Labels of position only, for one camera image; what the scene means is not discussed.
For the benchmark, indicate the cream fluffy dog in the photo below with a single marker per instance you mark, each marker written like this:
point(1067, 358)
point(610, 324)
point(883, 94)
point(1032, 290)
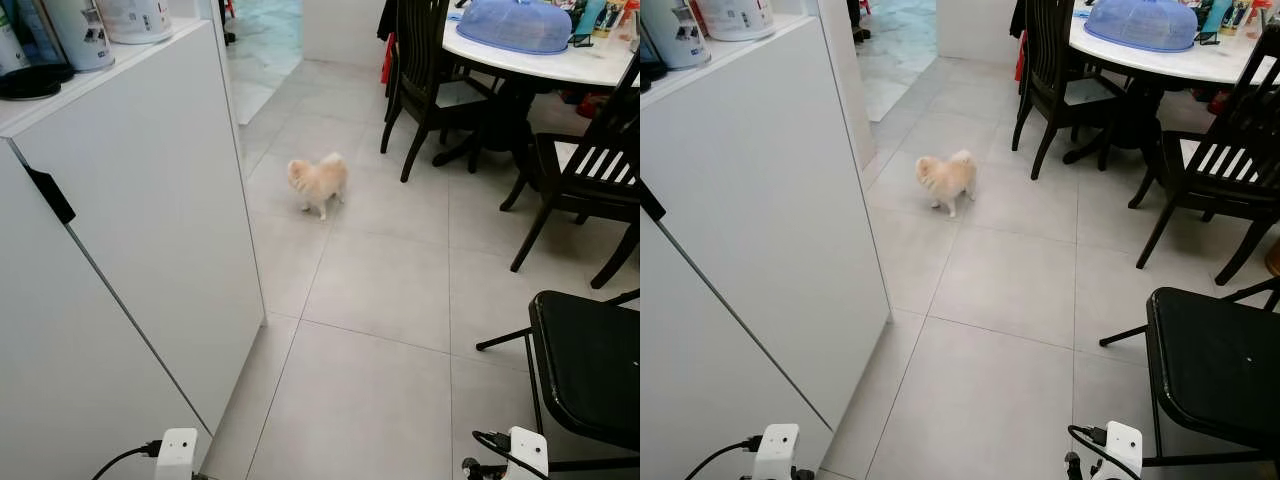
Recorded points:
point(948, 178)
point(320, 182)

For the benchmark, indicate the wide white round container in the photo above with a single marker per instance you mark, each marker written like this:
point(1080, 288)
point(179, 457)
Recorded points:
point(135, 20)
point(735, 18)

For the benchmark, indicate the tall white canister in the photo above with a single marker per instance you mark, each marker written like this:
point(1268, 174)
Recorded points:
point(688, 35)
point(80, 35)

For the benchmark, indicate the white round dining table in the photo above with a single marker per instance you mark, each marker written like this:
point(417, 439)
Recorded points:
point(1160, 58)
point(530, 65)

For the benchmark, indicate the dark wooden dining chair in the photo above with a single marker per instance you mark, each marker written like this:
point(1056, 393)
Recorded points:
point(600, 195)
point(1215, 195)
point(425, 50)
point(1050, 50)

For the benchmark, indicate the black round tray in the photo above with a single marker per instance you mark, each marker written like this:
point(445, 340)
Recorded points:
point(35, 82)
point(650, 75)

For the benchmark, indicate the black folding chair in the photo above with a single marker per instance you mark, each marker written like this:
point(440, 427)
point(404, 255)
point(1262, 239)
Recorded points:
point(590, 360)
point(1215, 360)

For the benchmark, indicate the white cabinet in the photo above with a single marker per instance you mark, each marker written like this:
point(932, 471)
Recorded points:
point(150, 200)
point(760, 220)

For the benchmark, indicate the red cloth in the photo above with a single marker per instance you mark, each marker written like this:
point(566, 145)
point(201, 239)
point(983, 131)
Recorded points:
point(1020, 58)
point(386, 60)

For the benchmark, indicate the dark glass jar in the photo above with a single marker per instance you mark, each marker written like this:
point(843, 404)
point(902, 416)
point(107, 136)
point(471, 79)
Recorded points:
point(25, 35)

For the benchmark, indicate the blue mesh food cover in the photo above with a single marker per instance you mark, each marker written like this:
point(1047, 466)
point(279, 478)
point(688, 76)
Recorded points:
point(1140, 25)
point(515, 25)

